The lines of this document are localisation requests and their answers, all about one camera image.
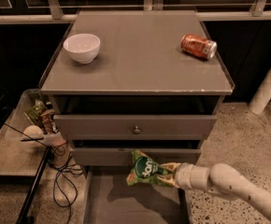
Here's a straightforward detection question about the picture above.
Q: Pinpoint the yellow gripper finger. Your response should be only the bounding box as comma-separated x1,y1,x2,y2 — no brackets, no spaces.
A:
161,162,180,173
157,174,176,187

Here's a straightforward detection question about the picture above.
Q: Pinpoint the green rice chip bag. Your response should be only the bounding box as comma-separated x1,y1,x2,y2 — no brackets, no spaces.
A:
126,149,172,187

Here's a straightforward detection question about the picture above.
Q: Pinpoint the metal top drawer knob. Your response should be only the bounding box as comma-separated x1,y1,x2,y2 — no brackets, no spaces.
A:
133,126,141,134

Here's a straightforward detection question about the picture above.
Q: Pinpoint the white round object in bin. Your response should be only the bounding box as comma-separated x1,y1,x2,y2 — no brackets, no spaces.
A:
22,125,44,147

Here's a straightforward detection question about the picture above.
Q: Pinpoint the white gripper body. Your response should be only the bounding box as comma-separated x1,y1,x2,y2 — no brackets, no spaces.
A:
175,162,210,190

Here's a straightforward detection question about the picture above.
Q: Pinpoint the grey middle drawer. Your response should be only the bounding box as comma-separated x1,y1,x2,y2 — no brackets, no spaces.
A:
71,140,201,166

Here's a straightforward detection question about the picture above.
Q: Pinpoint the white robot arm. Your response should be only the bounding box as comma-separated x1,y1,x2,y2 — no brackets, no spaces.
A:
157,162,271,221

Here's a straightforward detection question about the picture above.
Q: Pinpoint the clear plastic bin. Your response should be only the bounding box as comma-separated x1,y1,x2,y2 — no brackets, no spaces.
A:
0,88,54,178

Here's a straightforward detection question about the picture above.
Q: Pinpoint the orange soda can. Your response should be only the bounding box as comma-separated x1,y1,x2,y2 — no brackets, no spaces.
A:
180,34,217,60

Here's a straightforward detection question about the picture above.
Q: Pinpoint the white ceramic bowl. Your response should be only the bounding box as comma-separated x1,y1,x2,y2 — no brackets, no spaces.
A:
63,34,101,63

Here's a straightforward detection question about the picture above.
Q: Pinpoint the grey drawer cabinet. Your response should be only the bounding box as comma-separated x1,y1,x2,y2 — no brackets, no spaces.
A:
37,9,235,179

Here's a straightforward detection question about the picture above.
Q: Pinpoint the brown snack packet in bin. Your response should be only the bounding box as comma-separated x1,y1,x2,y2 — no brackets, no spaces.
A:
40,109,57,134

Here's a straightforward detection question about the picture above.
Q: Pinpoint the black stick in bin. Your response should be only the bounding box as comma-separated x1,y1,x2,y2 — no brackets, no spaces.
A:
21,136,44,142

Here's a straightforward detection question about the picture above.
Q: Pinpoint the metal window railing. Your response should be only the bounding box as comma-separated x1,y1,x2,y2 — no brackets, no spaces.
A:
0,0,271,26

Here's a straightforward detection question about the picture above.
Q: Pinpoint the black cable on floor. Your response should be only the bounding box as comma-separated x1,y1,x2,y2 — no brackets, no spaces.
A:
46,140,84,224

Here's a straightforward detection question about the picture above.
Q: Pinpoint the green snack bag in bin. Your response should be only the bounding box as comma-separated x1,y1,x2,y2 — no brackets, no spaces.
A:
24,99,47,125

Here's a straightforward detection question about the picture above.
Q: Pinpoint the grey top drawer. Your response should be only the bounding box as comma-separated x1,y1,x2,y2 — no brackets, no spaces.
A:
54,115,217,140

